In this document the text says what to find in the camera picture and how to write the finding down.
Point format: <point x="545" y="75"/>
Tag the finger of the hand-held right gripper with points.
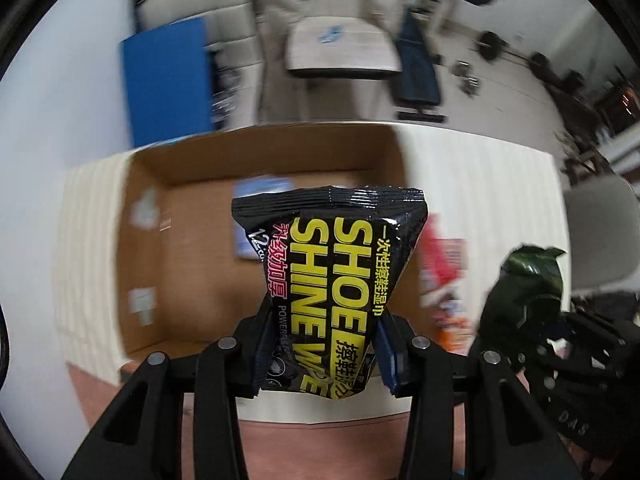
<point x="542" y="327"/>

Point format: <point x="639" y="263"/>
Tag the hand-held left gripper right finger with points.
<point x="388" y="360"/>

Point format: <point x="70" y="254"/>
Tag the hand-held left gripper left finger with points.
<point x="262" y="360"/>

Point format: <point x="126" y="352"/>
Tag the dark green packet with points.
<point x="532" y="272"/>

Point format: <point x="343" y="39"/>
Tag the black yellow wipes packet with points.
<point x="330" y="285"/>

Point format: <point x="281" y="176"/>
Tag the brown cardboard box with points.
<point x="200" y="240"/>

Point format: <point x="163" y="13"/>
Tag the red white packet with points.
<point x="442" y="270"/>

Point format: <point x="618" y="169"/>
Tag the grey chair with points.
<point x="600" y="230"/>

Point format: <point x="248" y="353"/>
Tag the blue white packet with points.
<point x="252" y="195"/>

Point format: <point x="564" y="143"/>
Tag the metal dumbbell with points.
<point x="467" y="77"/>

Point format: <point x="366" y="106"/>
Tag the blue weight bench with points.
<point x="417" y="65"/>

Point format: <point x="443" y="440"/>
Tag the blue mat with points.
<point x="167" y="85"/>

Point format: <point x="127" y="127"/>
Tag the small blue item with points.
<point x="330" y="35"/>

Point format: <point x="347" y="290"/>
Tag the beige armchair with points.
<point x="345" y="15"/>

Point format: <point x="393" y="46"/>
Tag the beige tufted sofa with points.
<point x="200" y="15"/>

